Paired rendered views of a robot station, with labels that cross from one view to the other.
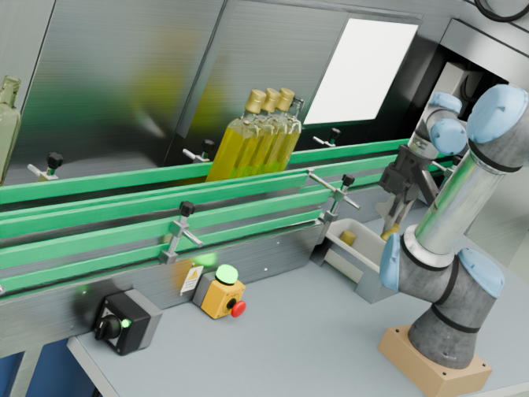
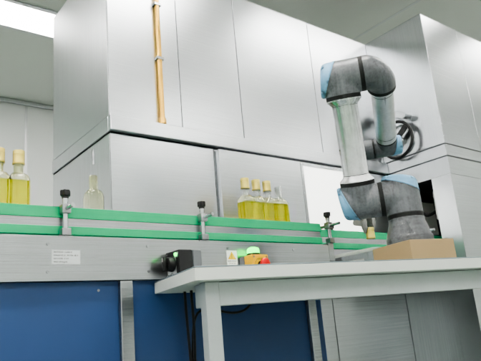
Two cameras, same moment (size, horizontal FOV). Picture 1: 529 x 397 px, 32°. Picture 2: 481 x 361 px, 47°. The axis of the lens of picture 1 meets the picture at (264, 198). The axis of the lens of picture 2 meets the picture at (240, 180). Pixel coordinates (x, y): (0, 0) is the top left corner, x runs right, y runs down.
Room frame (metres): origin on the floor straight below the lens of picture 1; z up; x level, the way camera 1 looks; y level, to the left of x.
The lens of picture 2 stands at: (-0.02, -0.67, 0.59)
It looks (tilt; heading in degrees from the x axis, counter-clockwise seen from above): 15 degrees up; 22
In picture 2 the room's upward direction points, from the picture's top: 5 degrees counter-clockwise
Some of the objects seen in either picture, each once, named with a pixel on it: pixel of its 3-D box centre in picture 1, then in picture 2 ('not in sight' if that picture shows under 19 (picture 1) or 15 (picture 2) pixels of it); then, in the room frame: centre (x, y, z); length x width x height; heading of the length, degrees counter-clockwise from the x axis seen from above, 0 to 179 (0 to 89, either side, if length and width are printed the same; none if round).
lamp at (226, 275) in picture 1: (227, 273); (253, 251); (1.71, 0.01, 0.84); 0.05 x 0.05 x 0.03
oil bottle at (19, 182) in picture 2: not in sight; (18, 196); (1.18, 0.52, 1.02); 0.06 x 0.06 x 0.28; 61
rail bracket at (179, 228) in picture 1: (185, 239); (206, 220); (1.57, 0.11, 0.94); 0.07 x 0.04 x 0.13; 61
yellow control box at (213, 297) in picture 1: (219, 294); (255, 266); (1.71, 0.01, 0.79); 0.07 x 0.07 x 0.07; 61
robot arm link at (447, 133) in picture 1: (453, 135); (358, 151); (2.05, -0.33, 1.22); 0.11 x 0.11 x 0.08; 9
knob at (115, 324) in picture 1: (105, 328); (167, 264); (1.41, 0.17, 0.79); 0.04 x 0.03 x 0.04; 61
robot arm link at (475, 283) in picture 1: (468, 285); (399, 195); (1.85, -0.48, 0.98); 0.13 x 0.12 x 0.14; 99
